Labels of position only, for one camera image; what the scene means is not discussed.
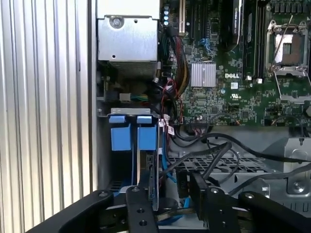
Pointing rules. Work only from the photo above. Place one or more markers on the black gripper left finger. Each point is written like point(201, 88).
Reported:
point(141, 208)

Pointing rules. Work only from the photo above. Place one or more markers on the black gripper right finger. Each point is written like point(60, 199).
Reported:
point(221, 211)

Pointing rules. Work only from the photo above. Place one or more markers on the disk bay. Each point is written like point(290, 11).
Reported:
point(131, 111)

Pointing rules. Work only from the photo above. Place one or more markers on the black RAM slot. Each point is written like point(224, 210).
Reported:
point(248, 48)
point(257, 48)

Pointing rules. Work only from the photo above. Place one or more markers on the black expansion slot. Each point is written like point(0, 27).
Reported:
point(192, 19)

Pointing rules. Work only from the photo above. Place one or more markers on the white expansion slot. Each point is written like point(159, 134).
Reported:
point(182, 17)

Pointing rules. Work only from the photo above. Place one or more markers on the grey metal drive cage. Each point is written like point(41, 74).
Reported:
point(300, 153)

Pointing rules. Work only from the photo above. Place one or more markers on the green motherboard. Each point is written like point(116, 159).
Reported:
point(243, 106)

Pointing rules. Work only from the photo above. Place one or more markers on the open black PC case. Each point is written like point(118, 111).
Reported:
point(92, 97)

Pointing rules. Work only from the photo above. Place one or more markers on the metal socket cover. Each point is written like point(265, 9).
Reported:
point(296, 98)

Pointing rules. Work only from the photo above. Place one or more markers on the silver chipset heatsink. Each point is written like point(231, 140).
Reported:
point(203, 74)

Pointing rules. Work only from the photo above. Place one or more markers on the silver power supply unit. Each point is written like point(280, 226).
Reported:
point(126, 41)

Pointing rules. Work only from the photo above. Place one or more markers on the CPU socket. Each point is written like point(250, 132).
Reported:
point(291, 51)

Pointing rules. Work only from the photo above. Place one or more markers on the locking lever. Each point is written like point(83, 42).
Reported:
point(282, 40)

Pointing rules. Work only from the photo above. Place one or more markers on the black graphics card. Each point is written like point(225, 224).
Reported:
point(230, 21)

